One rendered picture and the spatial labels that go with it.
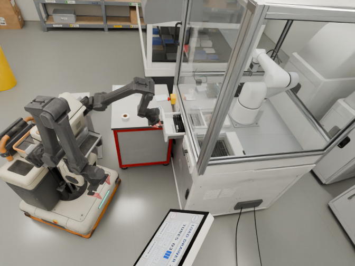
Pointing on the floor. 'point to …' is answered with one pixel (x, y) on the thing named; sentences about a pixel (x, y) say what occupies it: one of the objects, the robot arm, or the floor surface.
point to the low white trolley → (139, 132)
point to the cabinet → (224, 189)
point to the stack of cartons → (10, 15)
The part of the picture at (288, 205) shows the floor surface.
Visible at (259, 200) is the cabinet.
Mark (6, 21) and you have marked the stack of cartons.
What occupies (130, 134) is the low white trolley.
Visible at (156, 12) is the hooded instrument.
